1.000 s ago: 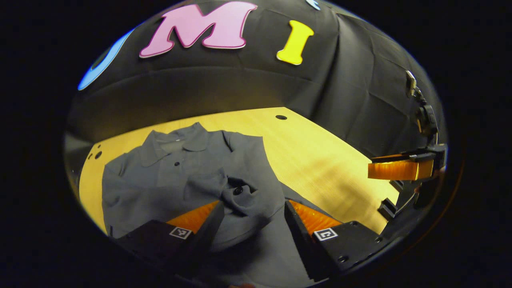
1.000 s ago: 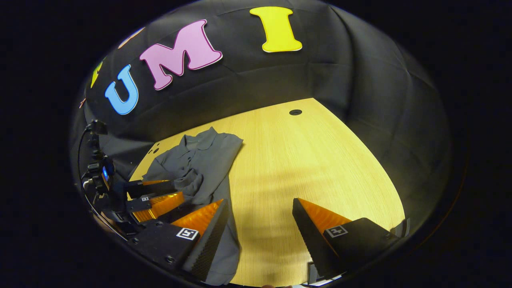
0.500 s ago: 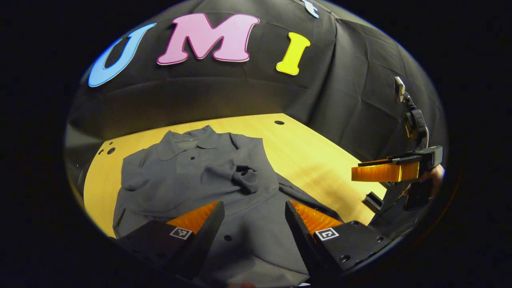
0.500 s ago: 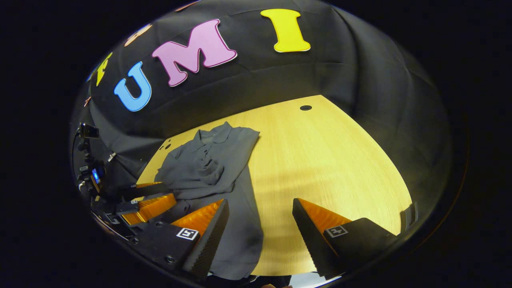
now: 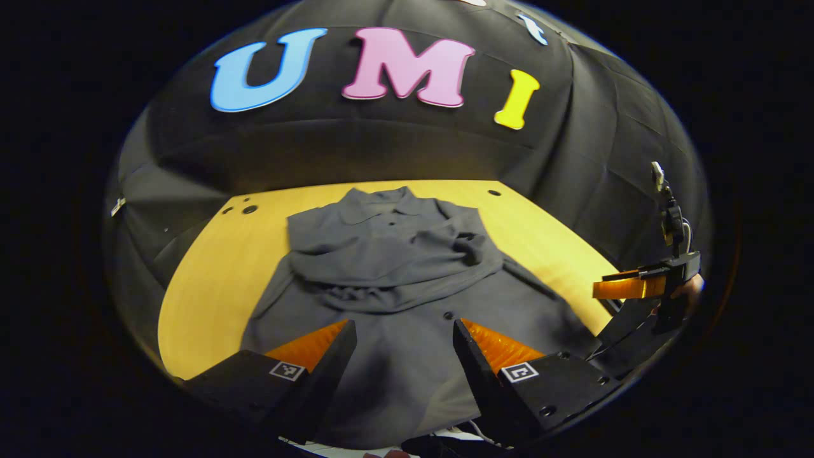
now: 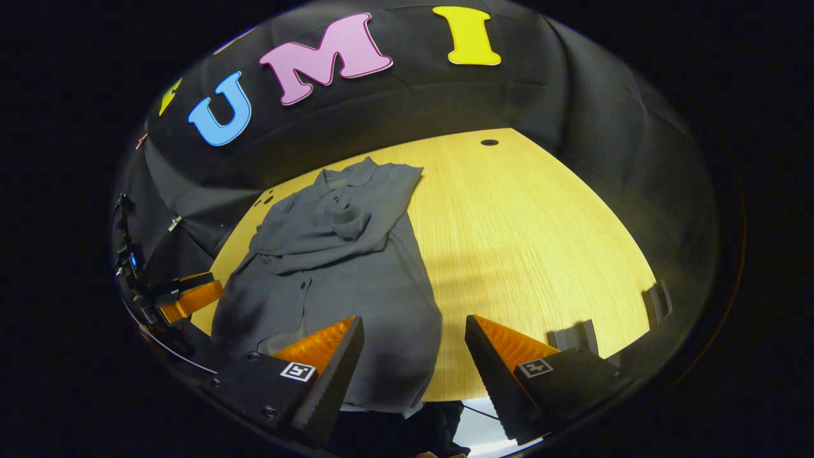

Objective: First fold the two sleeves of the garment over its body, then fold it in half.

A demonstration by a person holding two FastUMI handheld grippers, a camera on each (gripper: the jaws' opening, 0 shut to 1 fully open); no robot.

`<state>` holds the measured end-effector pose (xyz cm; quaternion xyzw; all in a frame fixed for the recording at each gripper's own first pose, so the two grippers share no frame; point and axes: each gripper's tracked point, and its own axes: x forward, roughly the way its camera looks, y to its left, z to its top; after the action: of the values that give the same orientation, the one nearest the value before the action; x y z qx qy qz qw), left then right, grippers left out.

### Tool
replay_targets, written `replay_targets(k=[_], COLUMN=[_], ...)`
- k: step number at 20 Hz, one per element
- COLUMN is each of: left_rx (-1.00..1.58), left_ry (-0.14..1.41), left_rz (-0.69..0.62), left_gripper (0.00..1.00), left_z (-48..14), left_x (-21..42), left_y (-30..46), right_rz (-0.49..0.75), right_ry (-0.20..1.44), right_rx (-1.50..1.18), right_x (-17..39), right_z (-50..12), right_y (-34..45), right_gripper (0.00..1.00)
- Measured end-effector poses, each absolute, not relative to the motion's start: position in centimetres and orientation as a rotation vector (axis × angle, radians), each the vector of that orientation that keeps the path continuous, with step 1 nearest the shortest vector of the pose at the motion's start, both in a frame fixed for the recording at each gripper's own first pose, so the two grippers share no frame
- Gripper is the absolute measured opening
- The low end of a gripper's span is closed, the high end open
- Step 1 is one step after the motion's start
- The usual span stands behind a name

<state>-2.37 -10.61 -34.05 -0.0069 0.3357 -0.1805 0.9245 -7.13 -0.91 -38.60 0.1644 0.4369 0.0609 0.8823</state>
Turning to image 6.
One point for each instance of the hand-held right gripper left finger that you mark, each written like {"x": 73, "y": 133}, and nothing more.
{"x": 334, "y": 388}

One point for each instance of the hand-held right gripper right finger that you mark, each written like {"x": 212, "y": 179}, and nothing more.
{"x": 496, "y": 381}

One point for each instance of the black backdrop cloth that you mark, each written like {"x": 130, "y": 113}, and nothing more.
{"x": 413, "y": 108}

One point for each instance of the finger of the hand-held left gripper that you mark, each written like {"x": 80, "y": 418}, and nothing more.
{"x": 184, "y": 284}
{"x": 191, "y": 302}

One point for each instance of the grey button-up shirt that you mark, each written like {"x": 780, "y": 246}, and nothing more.
{"x": 356, "y": 299}

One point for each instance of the small white clip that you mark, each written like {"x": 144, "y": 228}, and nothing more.
{"x": 175, "y": 222}

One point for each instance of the dark table edge bracket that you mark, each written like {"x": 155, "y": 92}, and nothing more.
{"x": 656, "y": 302}
{"x": 575, "y": 335}

